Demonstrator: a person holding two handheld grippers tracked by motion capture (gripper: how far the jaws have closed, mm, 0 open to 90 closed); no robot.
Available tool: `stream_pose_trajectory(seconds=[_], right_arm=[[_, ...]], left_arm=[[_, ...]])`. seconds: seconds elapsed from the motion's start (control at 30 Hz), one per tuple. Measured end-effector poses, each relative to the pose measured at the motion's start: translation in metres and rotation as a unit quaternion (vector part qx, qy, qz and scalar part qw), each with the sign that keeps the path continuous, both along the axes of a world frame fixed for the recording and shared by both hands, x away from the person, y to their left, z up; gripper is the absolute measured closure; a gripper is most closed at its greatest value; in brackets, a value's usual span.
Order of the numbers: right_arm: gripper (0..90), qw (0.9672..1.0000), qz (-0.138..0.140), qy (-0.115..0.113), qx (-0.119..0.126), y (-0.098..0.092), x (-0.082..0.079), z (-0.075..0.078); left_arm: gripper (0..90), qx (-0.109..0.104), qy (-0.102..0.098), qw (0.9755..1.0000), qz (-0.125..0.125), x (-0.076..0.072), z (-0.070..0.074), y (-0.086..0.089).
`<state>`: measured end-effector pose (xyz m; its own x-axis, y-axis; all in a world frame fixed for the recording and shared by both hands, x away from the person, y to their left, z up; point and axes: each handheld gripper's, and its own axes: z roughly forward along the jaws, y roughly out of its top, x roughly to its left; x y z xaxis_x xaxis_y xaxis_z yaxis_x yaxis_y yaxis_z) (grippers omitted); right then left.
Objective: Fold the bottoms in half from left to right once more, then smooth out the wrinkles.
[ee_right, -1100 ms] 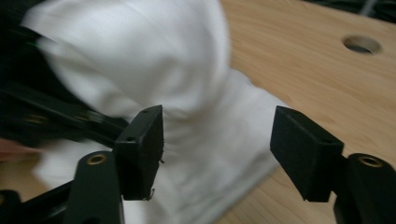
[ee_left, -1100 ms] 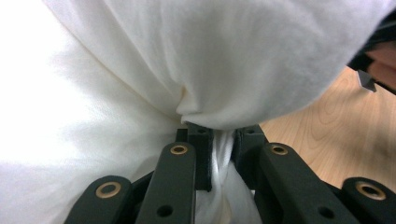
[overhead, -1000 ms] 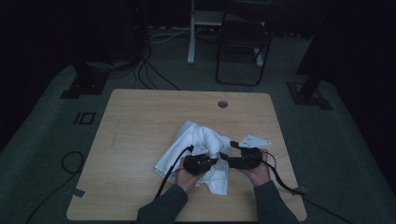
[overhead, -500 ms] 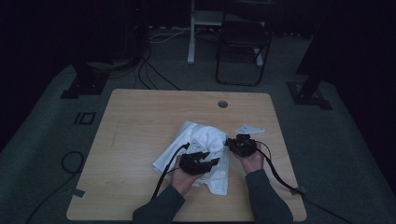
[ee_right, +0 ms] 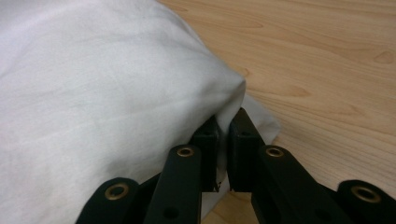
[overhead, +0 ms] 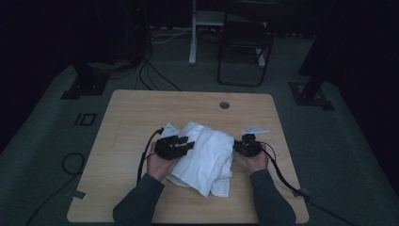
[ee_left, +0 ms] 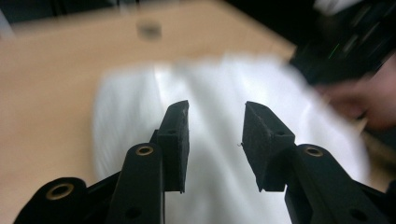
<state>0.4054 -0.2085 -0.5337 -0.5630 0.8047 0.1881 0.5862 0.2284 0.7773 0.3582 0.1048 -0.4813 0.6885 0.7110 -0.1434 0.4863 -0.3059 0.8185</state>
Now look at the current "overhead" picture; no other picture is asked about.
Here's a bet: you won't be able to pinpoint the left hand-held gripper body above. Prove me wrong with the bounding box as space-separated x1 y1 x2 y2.
154 121 186 161

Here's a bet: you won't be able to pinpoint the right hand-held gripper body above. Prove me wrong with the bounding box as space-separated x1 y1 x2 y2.
237 126 270 158

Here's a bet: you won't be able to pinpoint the white skirt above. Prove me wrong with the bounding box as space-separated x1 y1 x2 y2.
166 121 236 199

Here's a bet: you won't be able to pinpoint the person's right hand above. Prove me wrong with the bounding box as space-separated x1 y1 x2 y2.
239 145 270 175

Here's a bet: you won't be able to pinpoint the person's left hand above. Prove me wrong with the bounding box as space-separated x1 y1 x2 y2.
146 140 182 184

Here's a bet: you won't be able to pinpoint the black stand with flat base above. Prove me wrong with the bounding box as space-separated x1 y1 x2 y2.
288 31 336 112
60 60 111 101

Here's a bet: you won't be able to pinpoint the black folding chair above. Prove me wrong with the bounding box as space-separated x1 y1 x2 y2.
216 12 276 89

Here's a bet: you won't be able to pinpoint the dark equipment cabinet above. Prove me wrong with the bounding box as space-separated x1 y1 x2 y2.
111 0 151 62

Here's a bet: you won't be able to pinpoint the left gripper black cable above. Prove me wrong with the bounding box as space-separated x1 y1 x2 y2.
136 126 166 186

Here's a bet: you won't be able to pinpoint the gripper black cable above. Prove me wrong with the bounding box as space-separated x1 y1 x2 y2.
136 126 166 186
249 139 359 226

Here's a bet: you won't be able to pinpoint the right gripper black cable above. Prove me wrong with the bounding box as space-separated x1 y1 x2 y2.
249 139 359 226

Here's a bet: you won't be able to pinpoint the black floor cables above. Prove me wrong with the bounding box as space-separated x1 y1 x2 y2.
134 46 183 92

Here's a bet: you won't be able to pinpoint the white desk frame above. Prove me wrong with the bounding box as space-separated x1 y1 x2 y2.
188 0 268 69

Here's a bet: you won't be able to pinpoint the white floor cable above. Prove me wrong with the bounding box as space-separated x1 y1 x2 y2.
150 26 193 44

